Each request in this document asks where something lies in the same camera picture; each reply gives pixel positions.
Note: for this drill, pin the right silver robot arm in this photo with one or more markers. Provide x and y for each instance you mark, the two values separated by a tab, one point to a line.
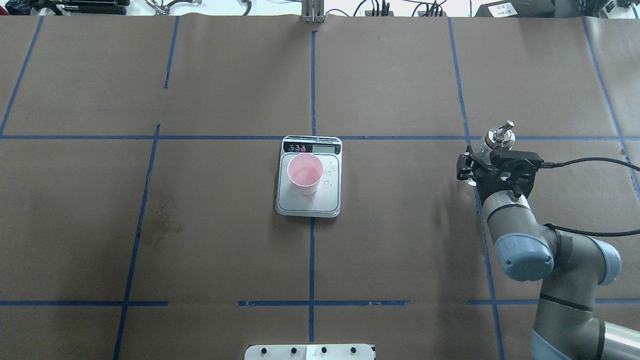
570	263

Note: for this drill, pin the clear glass sauce bottle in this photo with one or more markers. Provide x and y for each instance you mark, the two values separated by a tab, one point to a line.
500	137

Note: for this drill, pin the black box with label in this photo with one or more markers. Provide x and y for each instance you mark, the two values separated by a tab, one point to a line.
517	9

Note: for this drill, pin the pink plastic cup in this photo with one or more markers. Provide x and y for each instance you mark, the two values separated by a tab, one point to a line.
305	170

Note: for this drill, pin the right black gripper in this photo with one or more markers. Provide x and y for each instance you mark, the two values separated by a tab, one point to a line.
486	176

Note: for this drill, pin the aluminium frame post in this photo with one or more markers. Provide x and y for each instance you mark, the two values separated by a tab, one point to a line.
313	11

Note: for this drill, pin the black folded tripod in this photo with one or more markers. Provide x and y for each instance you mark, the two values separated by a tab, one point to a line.
92	7

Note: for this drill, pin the silver digital kitchen scale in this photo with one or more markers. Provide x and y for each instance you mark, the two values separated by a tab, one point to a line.
326	201

